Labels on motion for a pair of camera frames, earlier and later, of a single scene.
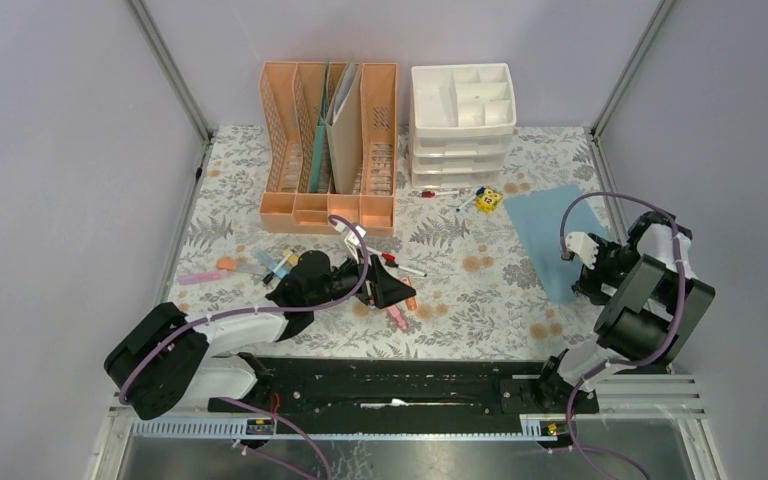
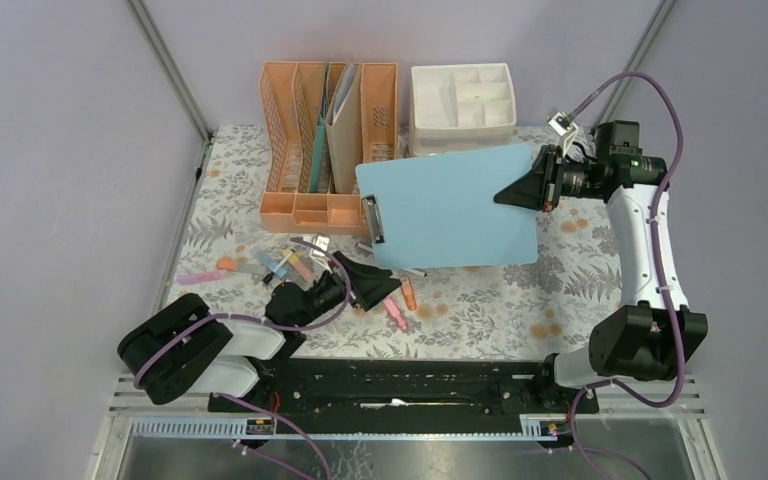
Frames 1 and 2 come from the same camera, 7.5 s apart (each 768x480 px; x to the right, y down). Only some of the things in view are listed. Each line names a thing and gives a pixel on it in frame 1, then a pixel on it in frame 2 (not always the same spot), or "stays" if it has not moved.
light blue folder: (537, 216) → (439, 210)
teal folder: (319, 138) stays
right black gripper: (590, 280) → (539, 187)
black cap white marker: (406, 268) stays
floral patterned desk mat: (454, 283) stays
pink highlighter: (398, 317) stays
